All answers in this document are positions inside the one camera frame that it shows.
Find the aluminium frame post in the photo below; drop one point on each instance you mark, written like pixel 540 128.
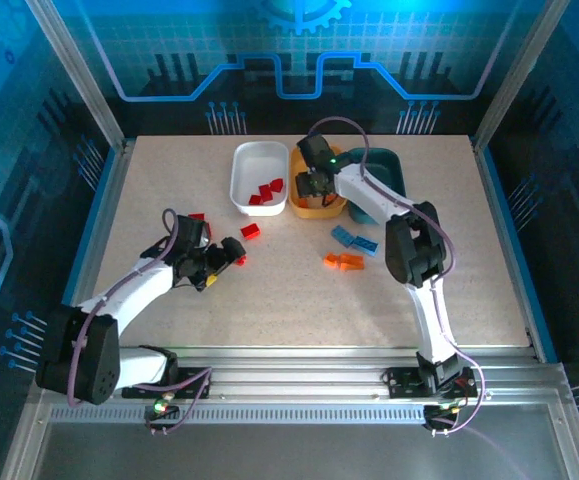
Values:
pixel 519 70
pixel 76 65

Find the dark teal plastic container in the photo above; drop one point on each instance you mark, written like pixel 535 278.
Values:
pixel 381 162

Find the red lego brick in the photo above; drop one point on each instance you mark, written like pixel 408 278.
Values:
pixel 208 230
pixel 277 185
pixel 255 200
pixel 250 231
pixel 196 216
pixel 240 261
pixel 267 193

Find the grey metal panel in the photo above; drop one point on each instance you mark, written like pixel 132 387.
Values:
pixel 294 455

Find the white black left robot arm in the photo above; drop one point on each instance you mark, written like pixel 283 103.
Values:
pixel 134 290

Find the orange lego brick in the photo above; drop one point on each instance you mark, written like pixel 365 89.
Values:
pixel 352 261
pixel 330 260

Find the aluminium table side rail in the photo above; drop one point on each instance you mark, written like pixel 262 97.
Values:
pixel 499 215
pixel 106 215

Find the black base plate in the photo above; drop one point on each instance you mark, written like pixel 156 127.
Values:
pixel 404 382
pixel 191 382

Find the orange plastic container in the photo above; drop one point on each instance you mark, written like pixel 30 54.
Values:
pixel 319 212

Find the white plastic container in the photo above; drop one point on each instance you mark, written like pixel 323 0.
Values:
pixel 259 165

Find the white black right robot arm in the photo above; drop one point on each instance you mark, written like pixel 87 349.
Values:
pixel 369 190

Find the aluminium mounting rail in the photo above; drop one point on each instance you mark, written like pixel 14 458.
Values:
pixel 294 380

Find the blue lego brick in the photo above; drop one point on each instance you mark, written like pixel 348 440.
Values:
pixel 343 235
pixel 365 245

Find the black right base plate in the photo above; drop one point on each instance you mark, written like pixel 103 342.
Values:
pixel 404 382

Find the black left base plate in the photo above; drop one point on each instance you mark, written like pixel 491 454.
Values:
pixel 191 382

